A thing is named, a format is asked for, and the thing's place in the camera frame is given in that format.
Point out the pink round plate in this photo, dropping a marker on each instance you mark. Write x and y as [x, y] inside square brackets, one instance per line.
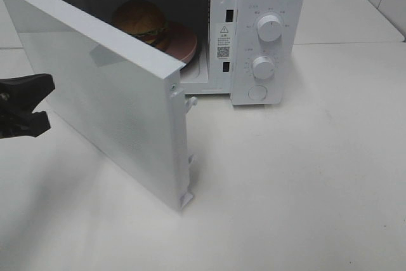
[183, 42]

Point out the white warning label sticker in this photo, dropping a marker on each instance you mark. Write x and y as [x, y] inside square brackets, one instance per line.
[224, 37]

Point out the white microwave knob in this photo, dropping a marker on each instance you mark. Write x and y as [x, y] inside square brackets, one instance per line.
[269, 27]
[263, 67]

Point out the white microwave door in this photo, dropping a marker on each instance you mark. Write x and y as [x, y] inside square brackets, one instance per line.
[121, 94]

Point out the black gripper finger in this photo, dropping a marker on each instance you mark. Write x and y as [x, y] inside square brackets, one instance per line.
[33, 124]
[21, 95]

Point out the burger with lettuce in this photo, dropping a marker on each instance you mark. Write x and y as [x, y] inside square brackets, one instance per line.
[144, 21]

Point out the round door release button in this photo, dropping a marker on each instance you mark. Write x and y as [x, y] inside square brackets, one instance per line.
[257, 93]

